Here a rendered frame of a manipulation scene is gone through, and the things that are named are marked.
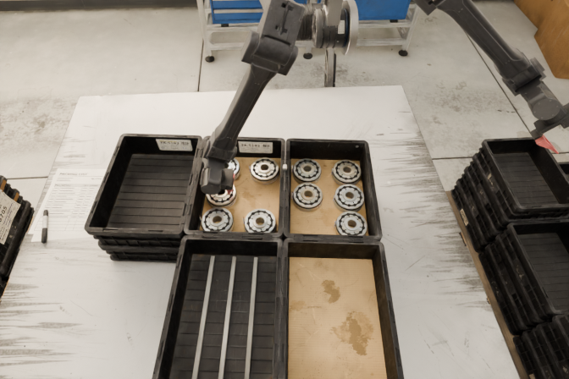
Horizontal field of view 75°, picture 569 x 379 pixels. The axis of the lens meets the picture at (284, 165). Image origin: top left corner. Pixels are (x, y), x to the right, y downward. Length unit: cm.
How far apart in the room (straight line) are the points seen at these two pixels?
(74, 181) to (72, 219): 18
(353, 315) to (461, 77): 260
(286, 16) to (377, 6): 240
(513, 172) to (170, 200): 162
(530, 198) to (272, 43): 158
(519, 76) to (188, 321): 110
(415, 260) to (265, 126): 85
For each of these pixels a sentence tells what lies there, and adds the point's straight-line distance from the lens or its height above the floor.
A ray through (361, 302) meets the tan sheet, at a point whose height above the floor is 83.
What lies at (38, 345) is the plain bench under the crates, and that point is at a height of 70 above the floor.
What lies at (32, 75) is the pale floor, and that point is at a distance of 365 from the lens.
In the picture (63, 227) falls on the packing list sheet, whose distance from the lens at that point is 161.
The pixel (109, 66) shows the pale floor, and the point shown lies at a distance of 347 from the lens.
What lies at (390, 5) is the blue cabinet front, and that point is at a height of 44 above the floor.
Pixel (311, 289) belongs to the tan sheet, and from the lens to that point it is 118.
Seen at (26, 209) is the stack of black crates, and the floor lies 26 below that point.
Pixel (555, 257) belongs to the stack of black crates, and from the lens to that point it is 212.
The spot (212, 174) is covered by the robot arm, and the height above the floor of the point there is 108.
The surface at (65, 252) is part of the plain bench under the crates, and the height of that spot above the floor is 70.
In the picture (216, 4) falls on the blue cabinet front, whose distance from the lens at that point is 305.
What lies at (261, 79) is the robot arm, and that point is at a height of 140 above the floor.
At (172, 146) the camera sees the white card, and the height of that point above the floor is 88.
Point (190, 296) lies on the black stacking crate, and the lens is 120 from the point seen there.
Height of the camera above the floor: 194
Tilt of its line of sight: 52 degrees down
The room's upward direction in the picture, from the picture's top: 2 degrees clockwise
